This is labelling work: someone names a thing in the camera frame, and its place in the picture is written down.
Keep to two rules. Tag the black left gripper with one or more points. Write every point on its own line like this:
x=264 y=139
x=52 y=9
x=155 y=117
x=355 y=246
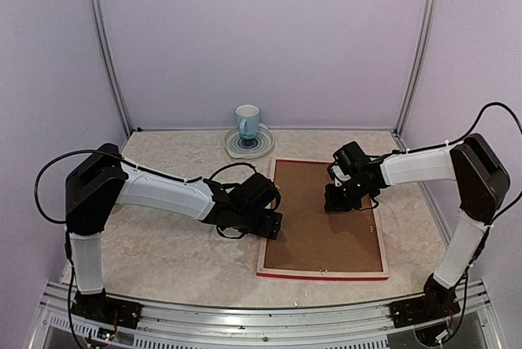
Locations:
x=272 y=227

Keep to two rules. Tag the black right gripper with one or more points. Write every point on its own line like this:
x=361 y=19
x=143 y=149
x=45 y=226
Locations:
x=331 y=203

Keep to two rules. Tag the brown cardboard backing board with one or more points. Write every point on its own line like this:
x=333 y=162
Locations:
x=322 y=222

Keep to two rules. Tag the red wooden picture frame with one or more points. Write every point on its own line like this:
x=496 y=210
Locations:
x=322 y=275

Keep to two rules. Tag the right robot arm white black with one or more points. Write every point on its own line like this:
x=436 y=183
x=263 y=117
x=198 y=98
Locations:
x=482 y=183

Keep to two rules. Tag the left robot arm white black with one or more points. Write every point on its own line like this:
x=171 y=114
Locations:
x=106 y=179

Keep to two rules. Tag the striped ceramic plate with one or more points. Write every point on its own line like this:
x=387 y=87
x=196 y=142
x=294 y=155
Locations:
x=249 y=149

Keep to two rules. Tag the light blue ceramic mug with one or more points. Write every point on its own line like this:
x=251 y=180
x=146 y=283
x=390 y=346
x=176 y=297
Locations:
x=247 y=121

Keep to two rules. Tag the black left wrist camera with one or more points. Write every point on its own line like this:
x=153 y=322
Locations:
x=257 y=193

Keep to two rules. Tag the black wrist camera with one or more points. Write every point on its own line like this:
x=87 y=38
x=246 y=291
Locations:
x=348 y=162
x=257 y=193

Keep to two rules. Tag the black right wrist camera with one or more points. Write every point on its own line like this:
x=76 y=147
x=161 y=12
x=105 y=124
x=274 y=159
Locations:
x=348 y=162

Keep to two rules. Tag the aluminium front rail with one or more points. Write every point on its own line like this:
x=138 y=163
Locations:
x=174 y=325

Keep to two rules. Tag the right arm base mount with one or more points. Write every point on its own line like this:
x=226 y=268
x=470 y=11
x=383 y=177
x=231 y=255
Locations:
x=437 y=308

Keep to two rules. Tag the right aluminium corner post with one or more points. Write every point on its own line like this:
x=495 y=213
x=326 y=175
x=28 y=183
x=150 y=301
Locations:
x=428 y=12

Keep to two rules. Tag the aluminium corner post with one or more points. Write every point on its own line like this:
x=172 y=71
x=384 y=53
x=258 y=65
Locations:
x=109 y=67
x=428 y=12

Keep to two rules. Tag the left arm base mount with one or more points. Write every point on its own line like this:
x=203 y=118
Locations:
x=110 y=311

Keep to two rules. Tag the left aluminium corner post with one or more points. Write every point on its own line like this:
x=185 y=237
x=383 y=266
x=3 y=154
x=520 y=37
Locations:
x=109 y=67

